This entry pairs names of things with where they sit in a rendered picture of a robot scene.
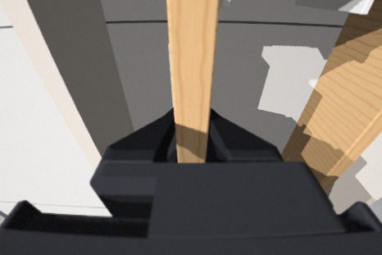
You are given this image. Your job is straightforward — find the white wall rack case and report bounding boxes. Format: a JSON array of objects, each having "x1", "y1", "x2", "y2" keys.
[{"x1": 0, "y1": 0, "x2": 382, "y2": 214}]

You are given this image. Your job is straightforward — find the light wooden shelf board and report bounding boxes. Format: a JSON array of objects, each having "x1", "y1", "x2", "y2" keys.
[
  {"x1": 167, "y1": 0, "x2": 220, "y2": 163},
  {"x1": 281, "y1": 0, "x2": 382, "y2": 191}
]

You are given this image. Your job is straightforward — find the light grey wall panel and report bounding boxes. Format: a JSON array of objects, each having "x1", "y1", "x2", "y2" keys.
[{"x1": 0, "y1": 0, "x2": 349, "y2": 218}]

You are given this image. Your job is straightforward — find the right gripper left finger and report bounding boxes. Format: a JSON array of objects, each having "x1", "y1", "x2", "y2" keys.
[{"x1": 98, "y1": 108, "x2": 178, "y2": 164}]

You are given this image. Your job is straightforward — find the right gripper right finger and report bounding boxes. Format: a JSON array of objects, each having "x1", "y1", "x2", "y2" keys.
[{"x1": 206, "y1": 108, "x2": 284, "y2": 162}]

